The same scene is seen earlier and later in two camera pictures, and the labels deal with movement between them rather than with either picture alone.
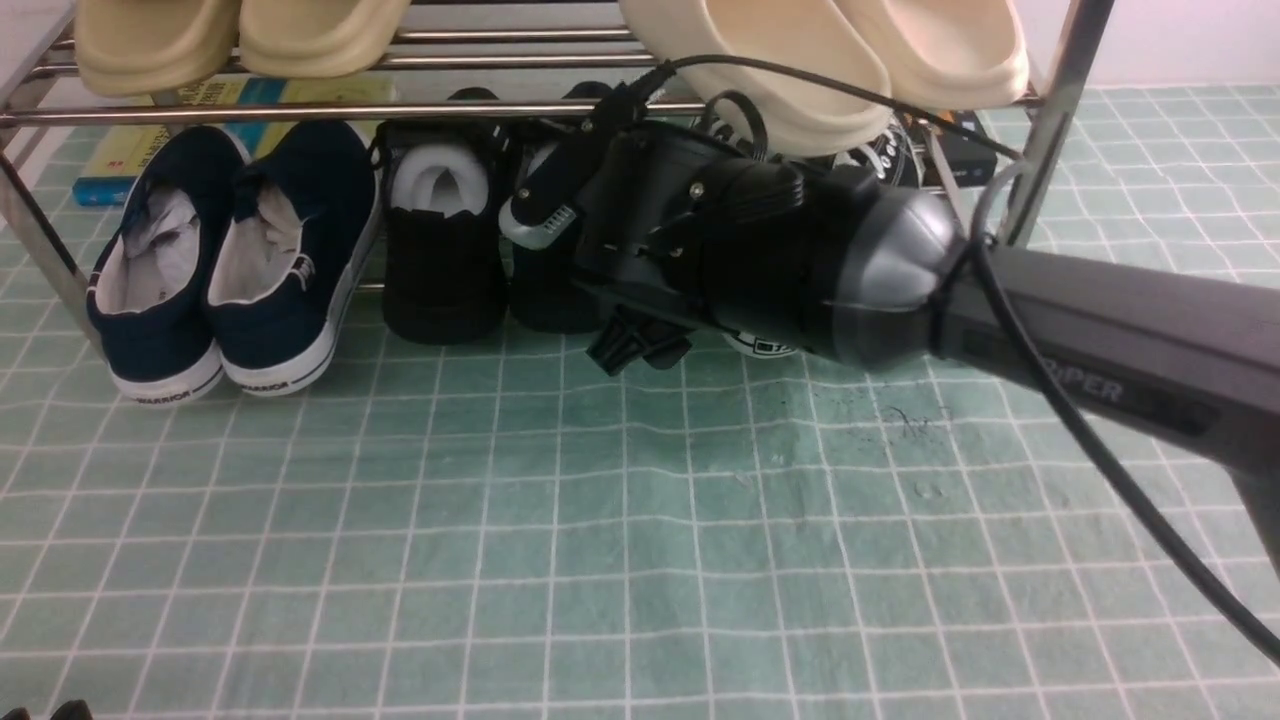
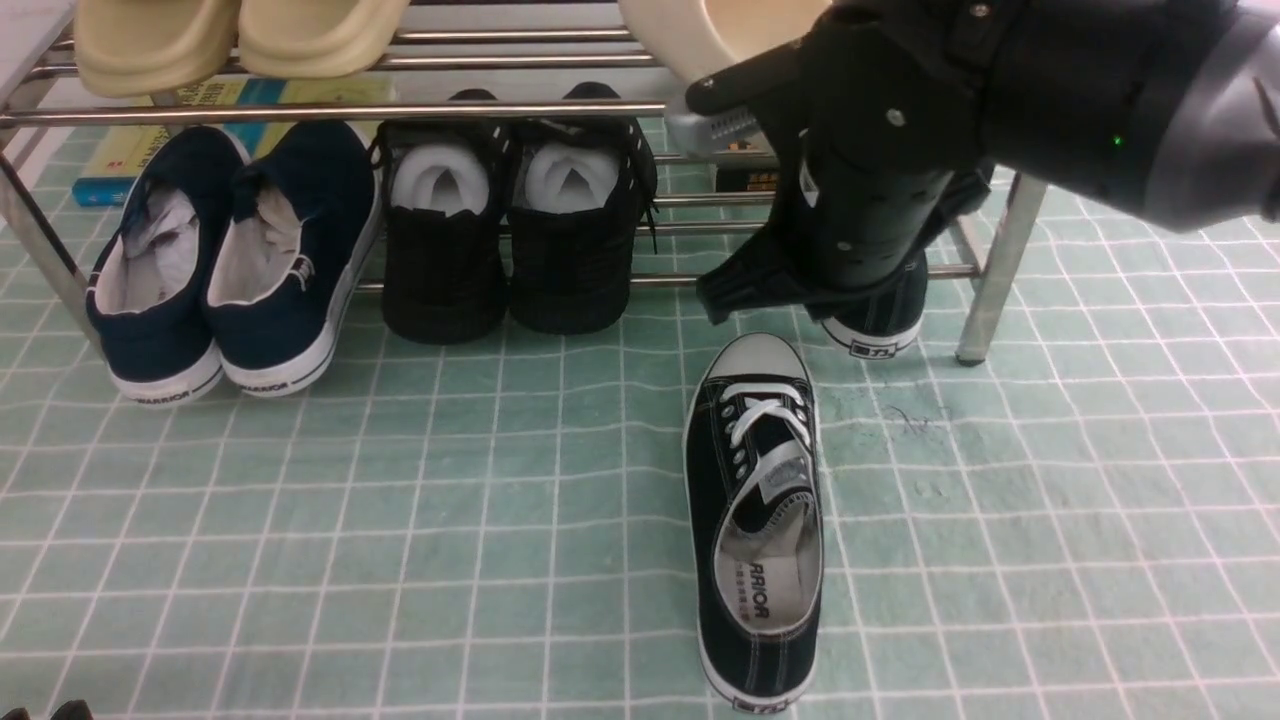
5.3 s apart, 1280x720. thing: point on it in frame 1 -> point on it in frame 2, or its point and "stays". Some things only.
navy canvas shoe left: [149, 281] stays
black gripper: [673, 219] -> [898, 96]
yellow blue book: [109, 174] stays
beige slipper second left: [318, 39] stays
